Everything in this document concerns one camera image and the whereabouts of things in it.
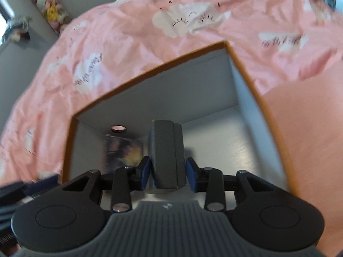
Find striped plush toy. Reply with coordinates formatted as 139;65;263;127
4;16;33;43

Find dark grey case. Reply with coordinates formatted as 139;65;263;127
148;120;187;194

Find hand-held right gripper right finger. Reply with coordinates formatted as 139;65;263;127
186;157;276;211

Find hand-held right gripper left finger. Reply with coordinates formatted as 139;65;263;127
61;156;151;212

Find plain pink cloth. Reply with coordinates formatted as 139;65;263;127
261;67;343;257

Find orange storage box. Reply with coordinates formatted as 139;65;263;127
61;40;299;201

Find pink cloud-print blanket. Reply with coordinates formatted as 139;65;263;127
0;0;343;186

